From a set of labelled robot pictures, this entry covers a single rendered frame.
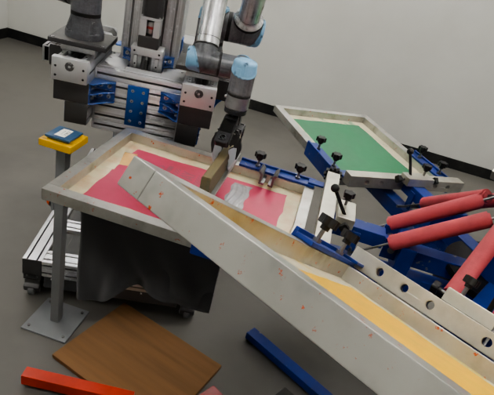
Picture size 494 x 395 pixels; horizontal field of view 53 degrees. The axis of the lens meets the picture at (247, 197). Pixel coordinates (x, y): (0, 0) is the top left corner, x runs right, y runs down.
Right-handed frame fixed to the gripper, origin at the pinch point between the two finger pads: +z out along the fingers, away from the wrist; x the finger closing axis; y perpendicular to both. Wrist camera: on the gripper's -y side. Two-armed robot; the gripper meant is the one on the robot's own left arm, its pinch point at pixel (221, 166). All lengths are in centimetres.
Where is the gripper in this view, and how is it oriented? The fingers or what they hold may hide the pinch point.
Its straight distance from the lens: 163.2
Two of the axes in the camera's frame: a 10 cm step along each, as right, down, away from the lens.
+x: -9.5, -3.0, 1.0
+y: 2.3, -4.4, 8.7
